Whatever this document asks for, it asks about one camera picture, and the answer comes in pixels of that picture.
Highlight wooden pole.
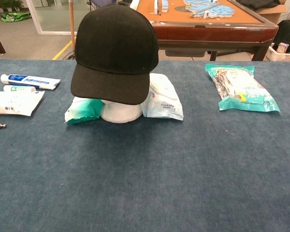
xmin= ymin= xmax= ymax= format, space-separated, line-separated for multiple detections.
xmin=69 ymin=0 xmax=76 ymax=51

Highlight green white toothpaste tube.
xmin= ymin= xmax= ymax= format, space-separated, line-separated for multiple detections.
xmin=3 ymin=85 xmax=37 ymax=93

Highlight brown mahjong table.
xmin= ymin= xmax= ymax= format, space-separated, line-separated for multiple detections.
xmin=129 ymin=0 xmax=279 ymax=61

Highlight blue felt table cloth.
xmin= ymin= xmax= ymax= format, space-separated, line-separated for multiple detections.
xmin=0 ymin=58 xmax=290 ymax=232

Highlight white plastic crate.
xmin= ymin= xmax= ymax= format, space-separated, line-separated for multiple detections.
xmin=265 ymin=45 xmax=290 ymax=62

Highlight black bag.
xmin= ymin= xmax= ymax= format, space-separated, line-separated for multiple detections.
xmin=273 ymin=19 xmax=290 ymax=53

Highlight black baseball cap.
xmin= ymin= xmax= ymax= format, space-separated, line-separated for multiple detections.
xmin=70 ymin=1 xmax=160 ymax=105

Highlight blue white toothpaste tube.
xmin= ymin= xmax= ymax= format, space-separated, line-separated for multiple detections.
xmin=0 ymin=73 xmax=61 ymax=91

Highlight teal snack food package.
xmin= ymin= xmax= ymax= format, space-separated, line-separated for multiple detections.
xmin=204 ymin=63 xmax=281 ymax=113

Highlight cardboard box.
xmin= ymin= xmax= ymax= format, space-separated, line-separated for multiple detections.
xmin=255 ymin=0 xmax=287 ymax=25

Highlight potted green plants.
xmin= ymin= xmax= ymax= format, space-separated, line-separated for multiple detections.
xmin=0 ymin=0 xmax=25 ymax=13

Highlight black cloth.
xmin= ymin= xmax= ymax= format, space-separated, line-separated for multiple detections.
xmin=236 ymin=0 xmax=281 ymax=11

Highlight blue mahjong tile layout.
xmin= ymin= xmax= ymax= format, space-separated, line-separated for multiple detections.
xmin=183 ymin=0 xmax=234 ymax=19

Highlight blue white wet wipes pack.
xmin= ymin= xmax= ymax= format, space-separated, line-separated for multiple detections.
xmin=140 ymin=72 xmax=184 ymax=121

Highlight white foam mannequin head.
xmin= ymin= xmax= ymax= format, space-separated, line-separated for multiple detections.
xmin=100 ymin=98 xmax=144 ymax=124

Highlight small milk carton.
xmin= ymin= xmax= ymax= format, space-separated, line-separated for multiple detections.
xmin=276 ymin=42 xmax=289 ymax=53

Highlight green plastic wrapper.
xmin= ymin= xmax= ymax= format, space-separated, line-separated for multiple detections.
xmin=0 ymin=11 xmax=31 ymax=23

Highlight white printed pouch package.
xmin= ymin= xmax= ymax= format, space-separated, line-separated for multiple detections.
xmin=0 ymin=89 xmax=45 ymax=117

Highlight green white wet wipes pack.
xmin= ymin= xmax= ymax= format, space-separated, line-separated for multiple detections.
xmin=64 ymin=96 xmax=105 ymax=126

